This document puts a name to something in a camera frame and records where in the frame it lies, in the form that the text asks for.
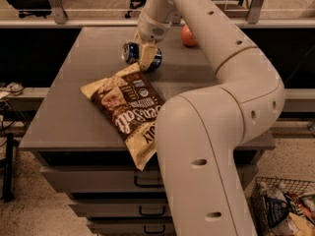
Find black top drawer handle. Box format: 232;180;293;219
134;174;163;188

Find grey drawer cabinet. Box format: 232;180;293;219
19;26;277;236

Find red apple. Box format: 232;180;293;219
181;25;197;47

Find black office chair centre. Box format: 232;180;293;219
125;0;147;19

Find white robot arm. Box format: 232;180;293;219
138;0;284;236

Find blue pepsi can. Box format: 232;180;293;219
122;42;162;72

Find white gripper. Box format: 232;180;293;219
133;10;171;71

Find black middle drawer handle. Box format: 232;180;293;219
138;206;165;216

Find snack bags in basket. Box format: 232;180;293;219
259;182;315;236

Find brown yellow chip bag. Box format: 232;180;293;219
81;63;164;170

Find black bottom drawer handle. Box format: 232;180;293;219
143;224;165;235

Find black drawer handle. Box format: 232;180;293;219
138;206;165;216
143;224;165;235
134;174;163;188

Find wire basket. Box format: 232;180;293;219
251;177;315;236

